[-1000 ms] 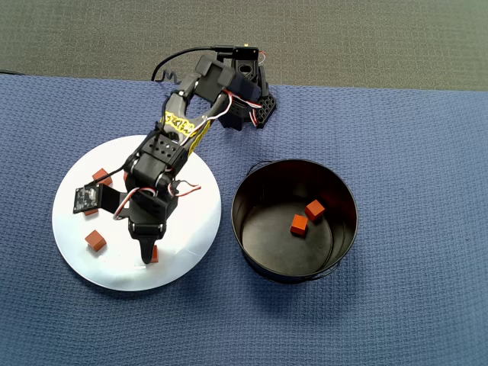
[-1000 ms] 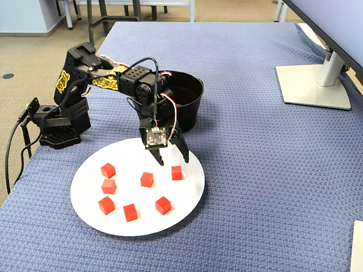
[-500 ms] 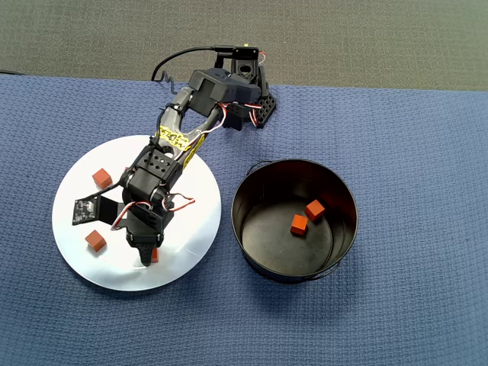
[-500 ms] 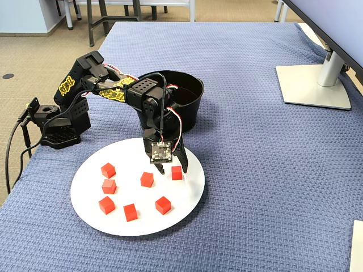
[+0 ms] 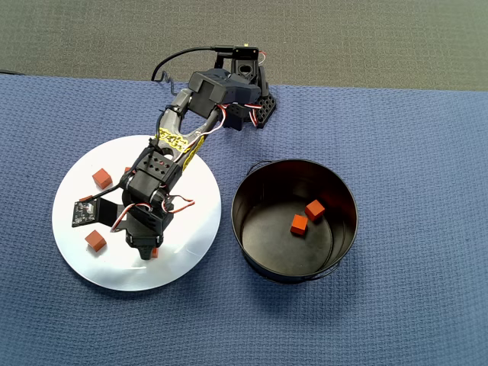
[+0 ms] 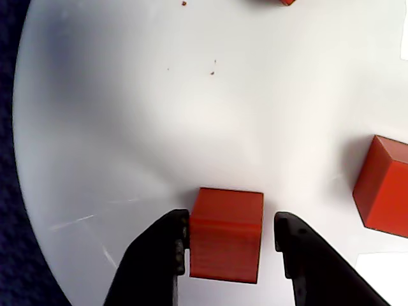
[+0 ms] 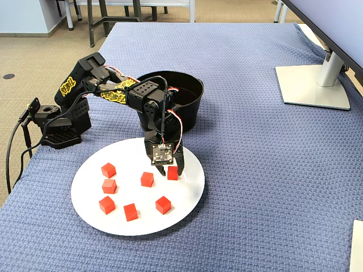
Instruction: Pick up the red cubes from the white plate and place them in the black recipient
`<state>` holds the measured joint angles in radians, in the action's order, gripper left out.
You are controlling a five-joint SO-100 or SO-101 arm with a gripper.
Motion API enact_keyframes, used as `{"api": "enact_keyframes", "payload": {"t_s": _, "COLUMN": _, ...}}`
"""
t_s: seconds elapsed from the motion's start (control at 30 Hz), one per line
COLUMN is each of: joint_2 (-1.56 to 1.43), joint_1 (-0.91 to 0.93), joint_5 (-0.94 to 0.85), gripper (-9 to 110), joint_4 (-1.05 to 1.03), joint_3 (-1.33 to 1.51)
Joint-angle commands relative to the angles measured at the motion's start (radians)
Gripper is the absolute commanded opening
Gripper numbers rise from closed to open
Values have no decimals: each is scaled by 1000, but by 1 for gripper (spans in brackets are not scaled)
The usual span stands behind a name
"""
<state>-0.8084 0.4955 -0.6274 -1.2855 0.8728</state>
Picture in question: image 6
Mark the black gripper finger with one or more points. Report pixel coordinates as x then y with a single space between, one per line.
146 271
318 274

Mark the red cube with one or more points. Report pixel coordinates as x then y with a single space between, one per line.
226 229
385 191
287 2

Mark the white round plate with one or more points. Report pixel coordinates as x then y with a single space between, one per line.
159 127

